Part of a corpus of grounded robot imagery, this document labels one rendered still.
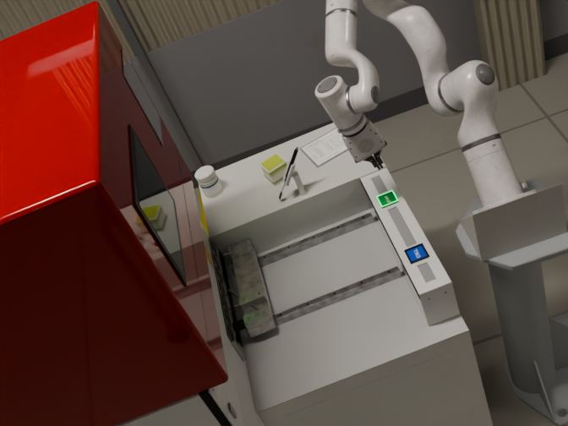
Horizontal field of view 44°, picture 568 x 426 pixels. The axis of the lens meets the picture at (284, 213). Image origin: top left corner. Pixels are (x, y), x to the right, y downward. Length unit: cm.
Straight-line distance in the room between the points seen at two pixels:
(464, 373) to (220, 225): 90
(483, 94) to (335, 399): 96
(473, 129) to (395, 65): 196
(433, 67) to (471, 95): 17
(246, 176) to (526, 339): 111
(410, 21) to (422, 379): 103
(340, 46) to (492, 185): 59
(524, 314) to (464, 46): 206
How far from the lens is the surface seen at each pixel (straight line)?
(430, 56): 219
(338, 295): 216
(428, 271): 199
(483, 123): 215
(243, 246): 235
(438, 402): 223
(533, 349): 262
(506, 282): 234
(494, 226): 209
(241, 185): 250
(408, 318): 208
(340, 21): 205
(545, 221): 215
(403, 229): 212
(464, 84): 212
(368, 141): 204
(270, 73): 393
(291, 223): 237
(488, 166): 214
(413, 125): 411
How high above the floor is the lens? 243
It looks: 39 degrees down
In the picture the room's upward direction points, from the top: 24 degrees counter-clockwise
